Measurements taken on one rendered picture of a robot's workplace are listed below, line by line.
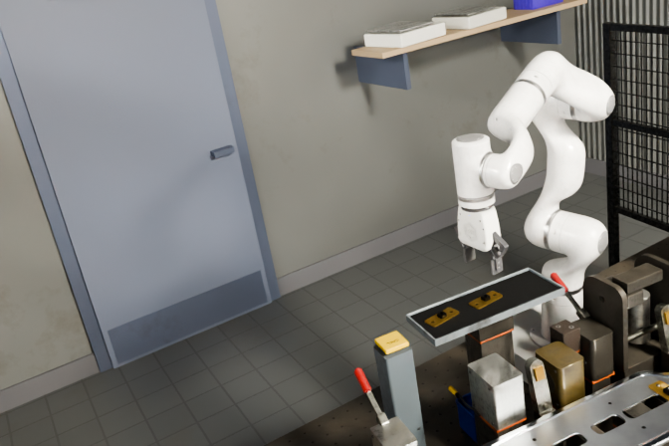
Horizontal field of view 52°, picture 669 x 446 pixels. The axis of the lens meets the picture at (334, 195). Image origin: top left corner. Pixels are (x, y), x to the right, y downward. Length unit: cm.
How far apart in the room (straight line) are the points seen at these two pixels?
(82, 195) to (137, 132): 43
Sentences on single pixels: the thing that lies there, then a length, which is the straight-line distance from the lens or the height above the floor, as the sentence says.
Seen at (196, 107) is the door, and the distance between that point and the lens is 384.
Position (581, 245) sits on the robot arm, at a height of 115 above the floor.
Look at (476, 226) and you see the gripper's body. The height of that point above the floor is 138.
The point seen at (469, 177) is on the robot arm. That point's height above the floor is 150.
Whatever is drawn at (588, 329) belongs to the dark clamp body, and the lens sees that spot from 176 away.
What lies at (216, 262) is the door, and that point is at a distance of 409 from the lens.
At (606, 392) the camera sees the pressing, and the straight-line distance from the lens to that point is 170.
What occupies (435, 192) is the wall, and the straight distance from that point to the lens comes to 483.
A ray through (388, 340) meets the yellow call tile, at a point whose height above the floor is 116.
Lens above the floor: 204
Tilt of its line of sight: 20 degrees down
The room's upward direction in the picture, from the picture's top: 10 degrees counter-clockwise
